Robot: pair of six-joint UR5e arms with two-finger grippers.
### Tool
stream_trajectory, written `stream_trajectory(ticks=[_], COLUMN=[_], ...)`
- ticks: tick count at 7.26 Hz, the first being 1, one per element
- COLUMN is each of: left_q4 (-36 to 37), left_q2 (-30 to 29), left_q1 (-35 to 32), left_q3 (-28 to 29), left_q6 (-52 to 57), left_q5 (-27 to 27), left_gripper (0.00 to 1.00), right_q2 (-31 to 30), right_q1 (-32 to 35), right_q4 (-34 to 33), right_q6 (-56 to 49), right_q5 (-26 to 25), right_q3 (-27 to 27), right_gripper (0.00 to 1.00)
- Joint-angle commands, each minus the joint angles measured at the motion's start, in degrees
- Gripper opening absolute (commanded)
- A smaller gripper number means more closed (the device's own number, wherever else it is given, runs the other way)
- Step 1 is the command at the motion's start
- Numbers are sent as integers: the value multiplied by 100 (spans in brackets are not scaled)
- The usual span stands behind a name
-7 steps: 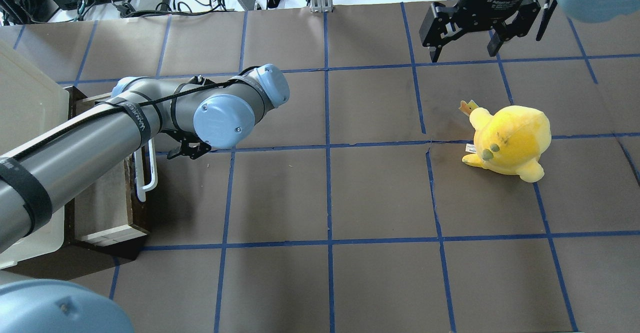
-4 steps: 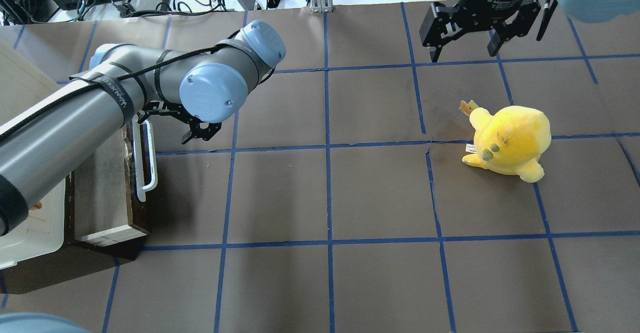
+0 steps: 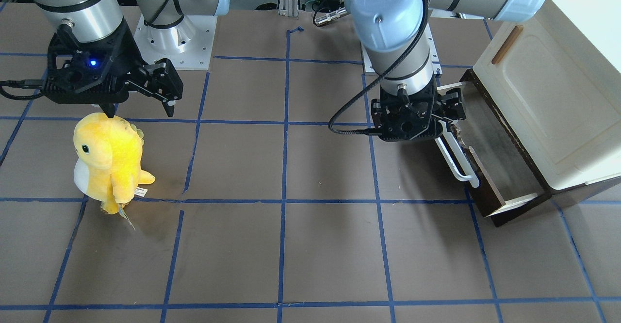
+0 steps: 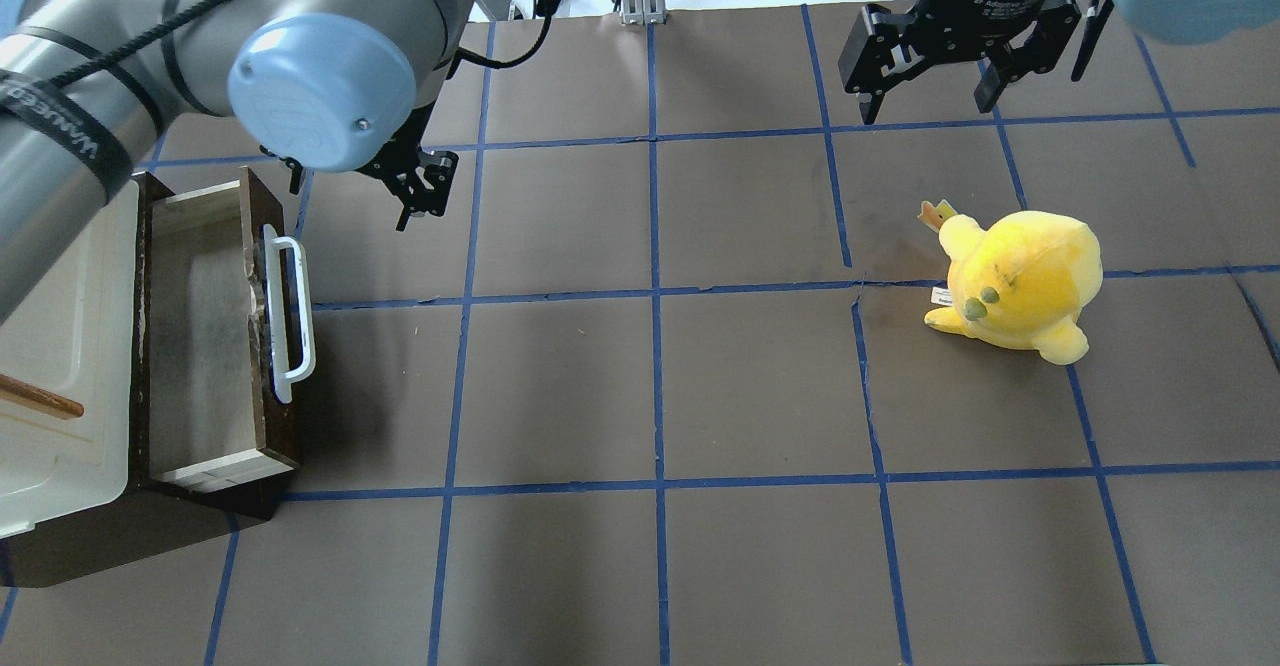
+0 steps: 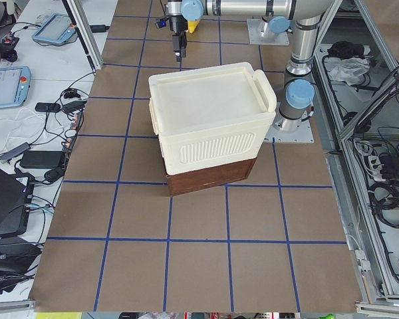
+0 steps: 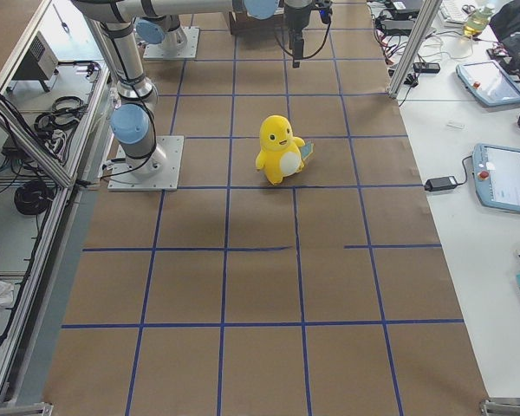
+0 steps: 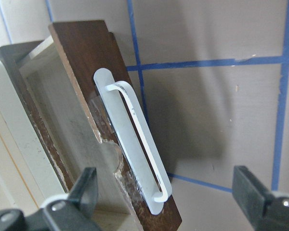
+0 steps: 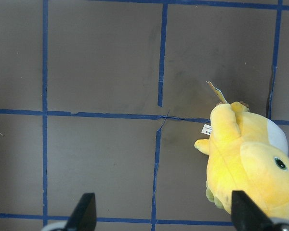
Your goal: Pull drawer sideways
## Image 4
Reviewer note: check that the white drawer handle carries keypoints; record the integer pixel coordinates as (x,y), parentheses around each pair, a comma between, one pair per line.
(293,350)

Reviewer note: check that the dark wooden drawer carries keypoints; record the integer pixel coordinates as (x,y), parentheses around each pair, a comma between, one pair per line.
(214,425)

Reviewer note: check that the yellow plush toy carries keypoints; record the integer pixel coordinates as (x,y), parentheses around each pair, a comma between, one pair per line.
(1020,284)

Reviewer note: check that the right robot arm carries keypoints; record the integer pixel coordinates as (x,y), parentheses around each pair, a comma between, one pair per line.
(1182,22)

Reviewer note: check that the toy paper hang tag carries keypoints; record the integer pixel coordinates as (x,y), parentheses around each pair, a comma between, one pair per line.
(935,214)

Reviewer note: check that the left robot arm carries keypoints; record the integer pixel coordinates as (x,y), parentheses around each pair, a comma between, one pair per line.
(89,87)

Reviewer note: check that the white cabinet body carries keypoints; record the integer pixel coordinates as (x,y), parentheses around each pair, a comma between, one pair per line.
(73,337)

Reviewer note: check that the brown paper table cover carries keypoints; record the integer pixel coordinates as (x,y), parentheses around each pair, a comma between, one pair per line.
(658,388)

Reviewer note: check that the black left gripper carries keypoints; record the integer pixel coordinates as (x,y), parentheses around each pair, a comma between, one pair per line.
(418,178)

